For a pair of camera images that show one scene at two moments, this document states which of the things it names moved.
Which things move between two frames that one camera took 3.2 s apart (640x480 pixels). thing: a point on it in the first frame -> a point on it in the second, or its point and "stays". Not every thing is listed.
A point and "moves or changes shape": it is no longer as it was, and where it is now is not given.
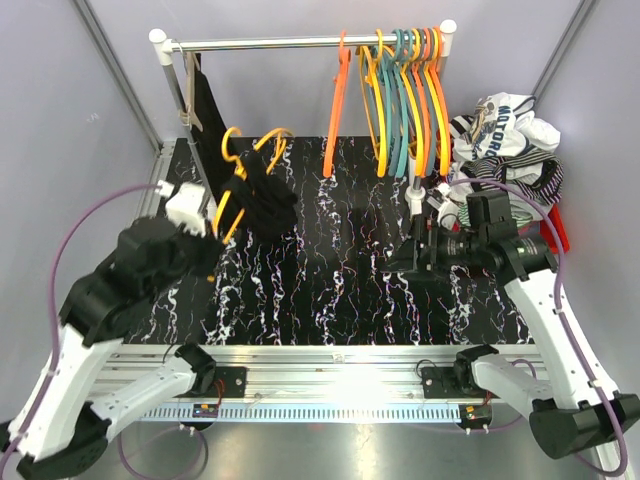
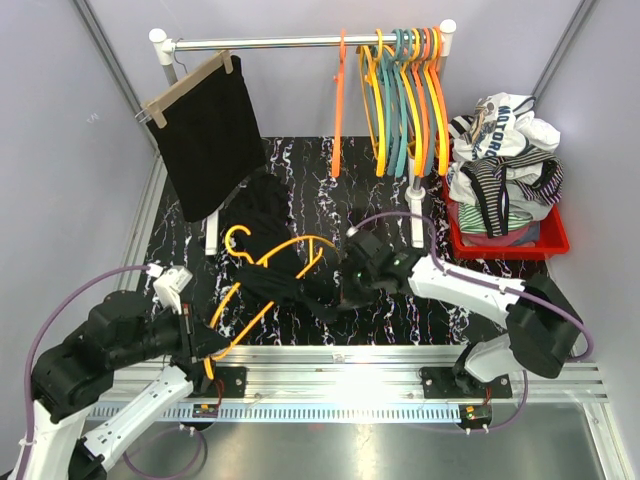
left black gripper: [211, 248] -> [199, 341]
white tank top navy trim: [504, 125] stays
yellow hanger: [373, 72] stays
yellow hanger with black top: [261, 200] -> [311, 261]
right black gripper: [407, 256] -> [349, 298]
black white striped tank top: [459, 125] stays
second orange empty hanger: [436, 72] stays
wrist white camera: [448, 211] -> [351, 231]
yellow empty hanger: [415, 106] stays
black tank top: [271, 207] moves or changes shape
